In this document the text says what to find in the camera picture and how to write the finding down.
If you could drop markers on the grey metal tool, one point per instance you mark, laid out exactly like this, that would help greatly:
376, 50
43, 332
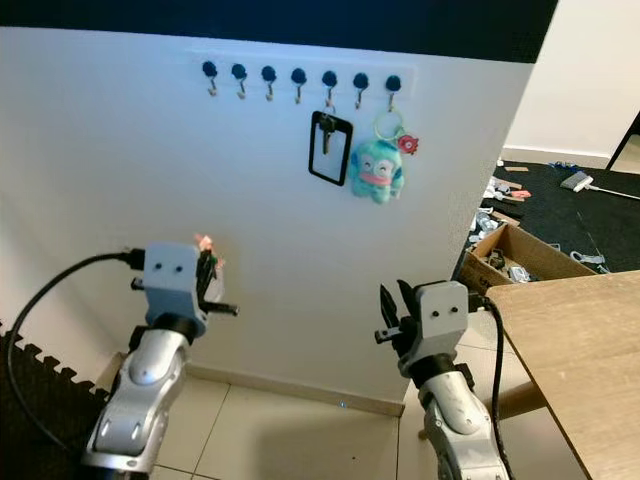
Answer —
590, 260

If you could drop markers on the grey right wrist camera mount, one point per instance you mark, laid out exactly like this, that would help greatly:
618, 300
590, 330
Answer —
442, 320

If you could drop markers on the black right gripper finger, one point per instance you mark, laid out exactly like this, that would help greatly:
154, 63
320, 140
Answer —
406, 303
386, 308

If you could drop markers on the wooden table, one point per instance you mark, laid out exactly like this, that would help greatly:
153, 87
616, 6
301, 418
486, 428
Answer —
580, 370

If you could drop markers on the dark foam puzzle mat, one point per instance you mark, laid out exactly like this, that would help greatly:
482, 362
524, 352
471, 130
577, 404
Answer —
40, 430

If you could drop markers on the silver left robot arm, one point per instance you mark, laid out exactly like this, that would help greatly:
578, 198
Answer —
145, 380

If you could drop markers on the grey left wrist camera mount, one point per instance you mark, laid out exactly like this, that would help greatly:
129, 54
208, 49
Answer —
172, 280

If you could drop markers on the white hook rail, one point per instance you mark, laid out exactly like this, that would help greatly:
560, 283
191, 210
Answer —
280, 56

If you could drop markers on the black floor carpet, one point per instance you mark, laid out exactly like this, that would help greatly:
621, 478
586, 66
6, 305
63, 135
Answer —
610, 215

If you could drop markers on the blue knob metal hook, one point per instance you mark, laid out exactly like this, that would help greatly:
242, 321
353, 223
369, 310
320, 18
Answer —
268, 72
298, 74
360, 78
209, 68
238, 70
329, 76
393, 80

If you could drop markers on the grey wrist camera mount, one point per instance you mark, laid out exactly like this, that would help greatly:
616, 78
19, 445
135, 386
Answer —
172, 280
442, 320

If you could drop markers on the brown cardboard box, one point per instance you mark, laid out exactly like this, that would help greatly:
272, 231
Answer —
525, 245

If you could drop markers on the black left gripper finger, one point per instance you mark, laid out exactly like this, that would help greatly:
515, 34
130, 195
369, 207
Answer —
203, 275
216, 280

